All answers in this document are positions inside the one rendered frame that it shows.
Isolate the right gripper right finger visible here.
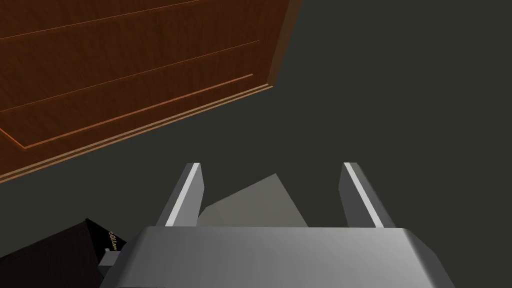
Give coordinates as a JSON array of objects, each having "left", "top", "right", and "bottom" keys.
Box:
[{"left": 338, "top": 161, "right": 396, "bottom": 229}]

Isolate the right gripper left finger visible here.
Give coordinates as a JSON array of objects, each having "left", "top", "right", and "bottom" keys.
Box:
[{"left": 156, "top": 162, "right": 205, "bottom": 228}]

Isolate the brown wooden door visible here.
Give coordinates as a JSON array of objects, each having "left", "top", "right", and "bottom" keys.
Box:
[{"left": 0, "top": 0, "right": 304, "bottom": 184}]

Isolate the dark brown box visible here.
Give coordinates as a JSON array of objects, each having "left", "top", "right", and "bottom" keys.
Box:
[{"left": 0, "top": 218, "right": 127, "bottom": 288}]

